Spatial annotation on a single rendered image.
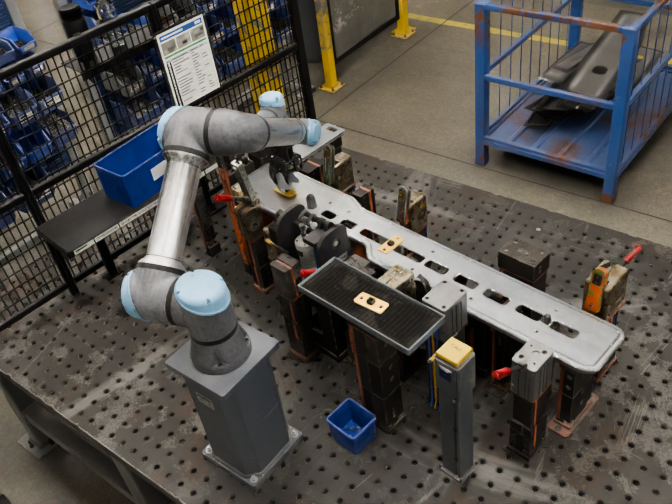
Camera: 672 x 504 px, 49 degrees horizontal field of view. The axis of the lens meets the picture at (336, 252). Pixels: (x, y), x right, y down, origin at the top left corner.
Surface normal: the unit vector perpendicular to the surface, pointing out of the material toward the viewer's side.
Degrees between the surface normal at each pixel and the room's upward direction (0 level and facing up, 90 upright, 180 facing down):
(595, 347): 0
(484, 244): 0
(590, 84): 6
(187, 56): 90
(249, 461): 90
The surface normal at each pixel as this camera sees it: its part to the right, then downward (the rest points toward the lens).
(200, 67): 0.72, 0.38
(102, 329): -0.12, -0.76
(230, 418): 0.13, 0.63
